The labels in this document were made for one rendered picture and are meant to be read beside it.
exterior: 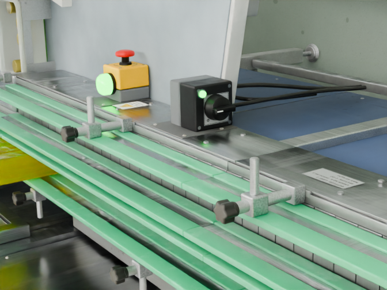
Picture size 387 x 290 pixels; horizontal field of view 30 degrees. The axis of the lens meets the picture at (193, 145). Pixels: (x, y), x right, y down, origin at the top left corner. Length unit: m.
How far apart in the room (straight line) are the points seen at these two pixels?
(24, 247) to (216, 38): 0.64
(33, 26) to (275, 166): 1.01
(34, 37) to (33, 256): 0.61
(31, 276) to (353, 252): 0.81
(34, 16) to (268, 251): 1.09
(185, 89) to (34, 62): 0.76
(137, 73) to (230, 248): 0.58
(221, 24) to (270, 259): 0.46
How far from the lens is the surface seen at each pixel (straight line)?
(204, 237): 1.03
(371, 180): 1.00
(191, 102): 1.22
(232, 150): 1.12
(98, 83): 1.47
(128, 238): 1.28
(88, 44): 1.73
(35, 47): 1.91
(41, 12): 1.91
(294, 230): 0.87
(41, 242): 1.61
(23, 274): 1.50
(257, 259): 0.97
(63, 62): 1.89
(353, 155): 1.17
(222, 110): 1.20
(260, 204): 0.91
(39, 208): 1.61
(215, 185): 1.03
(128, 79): 1.46
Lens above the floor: 1.49
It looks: 32 degrees down
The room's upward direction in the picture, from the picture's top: 102 degrees counter-clockwise
